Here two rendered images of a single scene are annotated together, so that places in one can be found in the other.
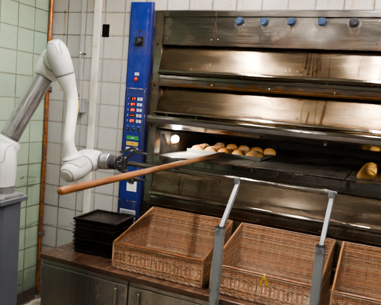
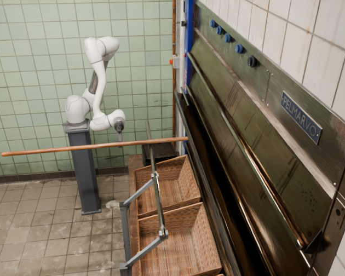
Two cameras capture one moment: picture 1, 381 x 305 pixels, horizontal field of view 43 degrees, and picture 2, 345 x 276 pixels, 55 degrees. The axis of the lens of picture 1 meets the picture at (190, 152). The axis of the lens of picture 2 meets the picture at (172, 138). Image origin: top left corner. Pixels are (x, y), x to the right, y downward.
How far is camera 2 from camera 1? 2.62 m
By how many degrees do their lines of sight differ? 60
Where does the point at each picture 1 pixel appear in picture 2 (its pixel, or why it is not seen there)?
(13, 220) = (80, 140)
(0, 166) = (68, 112)
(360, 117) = (244, 177)
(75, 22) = not seen: outside the picture
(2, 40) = (129, 14)
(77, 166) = (95, 123)
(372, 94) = not seen: hidden behind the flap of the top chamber
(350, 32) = (252, 73)
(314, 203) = not seen: hidden behind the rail
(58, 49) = (86, 46)
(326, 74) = (232, 114)
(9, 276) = (83, 166)
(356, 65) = (249, 116)
